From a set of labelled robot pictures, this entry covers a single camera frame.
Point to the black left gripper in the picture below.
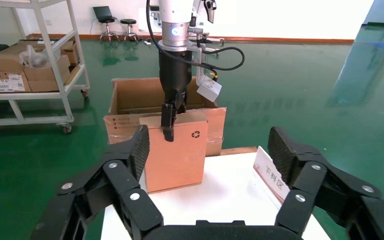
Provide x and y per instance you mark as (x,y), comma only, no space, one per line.
(175,76)

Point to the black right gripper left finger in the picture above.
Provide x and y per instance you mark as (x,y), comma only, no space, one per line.
(89,202)

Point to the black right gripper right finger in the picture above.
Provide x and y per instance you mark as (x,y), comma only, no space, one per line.
(337,195)

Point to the small cardboard box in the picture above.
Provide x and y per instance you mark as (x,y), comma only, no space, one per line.
(175,159)

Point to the large open cardboard box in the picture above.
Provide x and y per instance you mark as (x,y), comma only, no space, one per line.
(135,94)

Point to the brown cardboard carton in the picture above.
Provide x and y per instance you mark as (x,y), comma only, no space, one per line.
(4,59)
(44,86)
(39,73)
(70,53)

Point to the cardboard carton with shipping label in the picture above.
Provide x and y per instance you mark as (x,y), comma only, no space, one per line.
(8,82)

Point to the white red acrylic sign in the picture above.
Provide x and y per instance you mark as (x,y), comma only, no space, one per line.
(273,177)

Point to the wooden table board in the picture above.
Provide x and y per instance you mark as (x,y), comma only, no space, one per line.
(238,151)

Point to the black round stool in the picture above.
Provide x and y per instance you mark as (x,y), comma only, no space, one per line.
(129,28)
(108,28)

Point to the black laptop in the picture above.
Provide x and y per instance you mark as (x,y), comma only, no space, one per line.
(102,13)

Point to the white metal shelf cart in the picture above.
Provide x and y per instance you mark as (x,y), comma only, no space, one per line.
(54,66)

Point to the clear plastic bag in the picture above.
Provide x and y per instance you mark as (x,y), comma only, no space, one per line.
(34,58)

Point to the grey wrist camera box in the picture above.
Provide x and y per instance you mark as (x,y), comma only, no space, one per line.
(209,88)

